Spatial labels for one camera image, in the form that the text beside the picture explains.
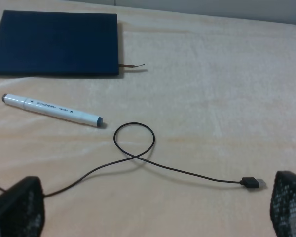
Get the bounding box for beige fleece blanket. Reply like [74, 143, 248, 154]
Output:
[0, 0, 296, 237]

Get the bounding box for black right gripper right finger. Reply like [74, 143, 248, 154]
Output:
[270, 171, 296, 237]

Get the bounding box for white marker pen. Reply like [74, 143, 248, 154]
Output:
[2, 94, 103, 127]

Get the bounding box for black USB cable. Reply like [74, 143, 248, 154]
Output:
[0, 122, 267, 198]

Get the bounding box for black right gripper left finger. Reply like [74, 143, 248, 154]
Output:
[0, 176, 45, 237]

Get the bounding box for dark blue notebook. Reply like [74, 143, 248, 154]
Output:
[0, 10, 146, 77]

